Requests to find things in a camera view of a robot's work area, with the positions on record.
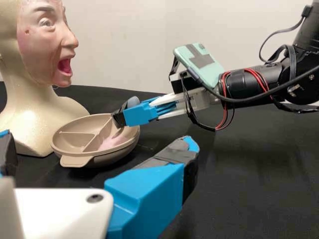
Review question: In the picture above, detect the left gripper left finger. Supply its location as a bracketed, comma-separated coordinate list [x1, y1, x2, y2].
[0, 128, 18, 178]

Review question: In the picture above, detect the beige divided bowl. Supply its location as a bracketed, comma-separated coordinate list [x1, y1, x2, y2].
[50, 113, 141, 168]

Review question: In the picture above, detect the right wrist camera phone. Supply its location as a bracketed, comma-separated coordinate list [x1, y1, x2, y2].
[168, 42, 225, 95]

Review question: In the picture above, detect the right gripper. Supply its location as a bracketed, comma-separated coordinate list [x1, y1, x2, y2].
[112, 86, 221, 129]

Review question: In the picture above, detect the grey-handled spoon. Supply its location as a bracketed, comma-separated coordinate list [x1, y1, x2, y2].
[125, 95, 141, 110]

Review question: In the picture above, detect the dummy head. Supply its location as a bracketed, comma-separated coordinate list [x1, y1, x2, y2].
[0, 0, 87, 157]

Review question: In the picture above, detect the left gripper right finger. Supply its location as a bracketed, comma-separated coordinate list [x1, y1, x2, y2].
[104, 135, 200, 239]

